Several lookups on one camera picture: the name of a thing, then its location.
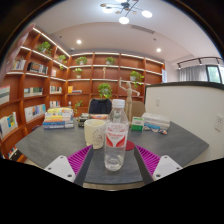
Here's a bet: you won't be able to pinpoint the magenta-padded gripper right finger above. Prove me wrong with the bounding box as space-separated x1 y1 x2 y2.
133 144 184 186

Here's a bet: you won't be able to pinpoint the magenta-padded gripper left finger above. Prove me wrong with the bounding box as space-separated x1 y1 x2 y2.
43 144 95 187

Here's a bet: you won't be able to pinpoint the clear plastic water bottle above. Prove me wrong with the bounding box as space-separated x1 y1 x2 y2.
103 98 130 172

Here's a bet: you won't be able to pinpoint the small blue and white item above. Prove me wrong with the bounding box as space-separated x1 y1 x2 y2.
150 127 169 136

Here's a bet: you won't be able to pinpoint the flat round red coaster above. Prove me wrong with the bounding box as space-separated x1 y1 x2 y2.
125 140 136 152

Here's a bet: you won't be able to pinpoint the stack of white books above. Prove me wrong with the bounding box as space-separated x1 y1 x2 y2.
141 112 171 132

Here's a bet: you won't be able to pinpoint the cream mug with red drawing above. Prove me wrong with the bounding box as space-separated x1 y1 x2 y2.
83 118 107 150

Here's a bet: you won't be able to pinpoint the stack of colourful books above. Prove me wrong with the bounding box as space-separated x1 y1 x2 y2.
42 106 75 130

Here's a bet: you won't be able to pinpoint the white partition with dark top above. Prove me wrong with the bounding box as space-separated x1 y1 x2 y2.
144 81 224 168

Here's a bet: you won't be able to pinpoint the tan chair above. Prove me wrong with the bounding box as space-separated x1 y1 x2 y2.
128 100 146 122

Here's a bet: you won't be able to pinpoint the dark chair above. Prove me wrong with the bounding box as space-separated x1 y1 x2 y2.
88 97 113 115

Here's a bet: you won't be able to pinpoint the wooden shelf unit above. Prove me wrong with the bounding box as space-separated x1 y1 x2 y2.
0 26 166 161

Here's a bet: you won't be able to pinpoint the grey curtain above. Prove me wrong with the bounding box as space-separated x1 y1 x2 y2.
178 64 209 83

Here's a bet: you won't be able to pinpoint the window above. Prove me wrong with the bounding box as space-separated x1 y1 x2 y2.
205 64 224 84

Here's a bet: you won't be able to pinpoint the recessed ceiling lights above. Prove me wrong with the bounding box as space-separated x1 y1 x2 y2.
75 39 163 54

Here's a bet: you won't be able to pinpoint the branched ceiling lamp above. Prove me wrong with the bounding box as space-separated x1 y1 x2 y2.
99 0 154 25

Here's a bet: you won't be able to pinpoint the white wall socket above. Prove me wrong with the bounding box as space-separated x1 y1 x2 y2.
214 114 224 133

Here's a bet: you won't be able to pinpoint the black track light rail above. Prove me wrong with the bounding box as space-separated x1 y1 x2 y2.
176 55 224 70

